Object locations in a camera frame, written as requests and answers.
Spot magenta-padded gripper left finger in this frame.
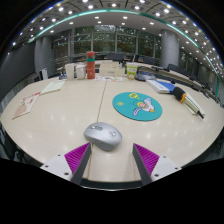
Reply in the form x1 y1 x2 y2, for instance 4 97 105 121
39 142 93 186

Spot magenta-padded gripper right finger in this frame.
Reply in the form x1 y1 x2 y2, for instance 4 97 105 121
131 142 183 186

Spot silver computer mouse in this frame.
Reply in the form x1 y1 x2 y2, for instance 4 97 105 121
83 121 123 152

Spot round teal cartoon mouse pad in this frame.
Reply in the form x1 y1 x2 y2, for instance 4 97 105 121
111 91 164 122

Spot white booklet with thin lines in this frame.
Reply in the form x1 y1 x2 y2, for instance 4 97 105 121
184 94 206 116

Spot red and white leaflet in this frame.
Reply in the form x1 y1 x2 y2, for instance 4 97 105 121
12 91 42 120

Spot blue and white book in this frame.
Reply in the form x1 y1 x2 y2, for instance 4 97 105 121
145 79 177 95

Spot grey conference microphone console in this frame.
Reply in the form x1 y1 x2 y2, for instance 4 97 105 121
134 70 157 82

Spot colourful sticker sheet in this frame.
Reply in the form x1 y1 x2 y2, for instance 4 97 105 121
94 75 124 83

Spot white lidded mug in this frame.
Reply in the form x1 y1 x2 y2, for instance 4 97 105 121
75 63 87 80

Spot printed drink cup with straw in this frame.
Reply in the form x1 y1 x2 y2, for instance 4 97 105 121
125 63 139 81

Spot long curved conference desk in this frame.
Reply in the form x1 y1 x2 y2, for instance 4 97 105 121
56 59 221 101

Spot red bottle with green band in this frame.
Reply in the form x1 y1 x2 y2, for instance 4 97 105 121
85 50 97 80

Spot beige cardboard box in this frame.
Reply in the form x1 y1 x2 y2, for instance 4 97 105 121
98 62 127 78

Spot dark office chairs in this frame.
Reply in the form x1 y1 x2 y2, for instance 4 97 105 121
96 52 214 88

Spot ceiling lights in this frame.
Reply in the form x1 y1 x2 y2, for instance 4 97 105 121
11 0 224 73

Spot black handheld microphone orange ring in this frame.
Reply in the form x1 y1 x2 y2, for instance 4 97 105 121
172 86 205 120

